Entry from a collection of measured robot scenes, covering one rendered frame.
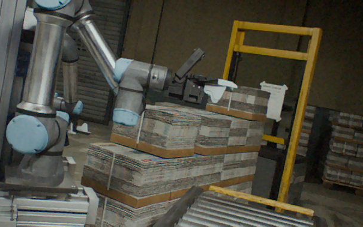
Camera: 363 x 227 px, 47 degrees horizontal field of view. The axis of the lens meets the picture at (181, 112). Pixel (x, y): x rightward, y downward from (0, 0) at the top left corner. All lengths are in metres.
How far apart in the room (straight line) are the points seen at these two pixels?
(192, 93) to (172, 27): 8.16
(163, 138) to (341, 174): 5.56
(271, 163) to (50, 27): 2.68
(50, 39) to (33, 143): 0.30
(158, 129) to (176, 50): 7.17
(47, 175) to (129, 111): 0.37
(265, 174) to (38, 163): 2.53
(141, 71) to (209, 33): 7.97
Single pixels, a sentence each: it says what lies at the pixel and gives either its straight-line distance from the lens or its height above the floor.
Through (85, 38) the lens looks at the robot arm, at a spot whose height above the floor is 1.30.
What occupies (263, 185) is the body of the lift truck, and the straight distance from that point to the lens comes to 3.67.
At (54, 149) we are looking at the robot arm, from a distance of 1.42.
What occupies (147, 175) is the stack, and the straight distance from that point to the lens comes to 2.01.
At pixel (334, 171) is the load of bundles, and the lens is 7.40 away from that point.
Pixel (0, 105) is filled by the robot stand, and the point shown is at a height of 1.02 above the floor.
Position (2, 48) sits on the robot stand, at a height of 1.21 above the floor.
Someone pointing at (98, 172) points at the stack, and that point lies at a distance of 2.15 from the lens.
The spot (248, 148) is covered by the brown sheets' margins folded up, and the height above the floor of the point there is 0.86.
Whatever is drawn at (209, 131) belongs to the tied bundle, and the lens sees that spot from 2.44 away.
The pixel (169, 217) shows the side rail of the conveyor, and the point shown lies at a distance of 1.34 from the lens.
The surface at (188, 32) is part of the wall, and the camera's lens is 9.25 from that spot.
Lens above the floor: 1.21
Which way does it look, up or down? 4 degrees down
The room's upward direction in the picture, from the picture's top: 11 degrees clockwise
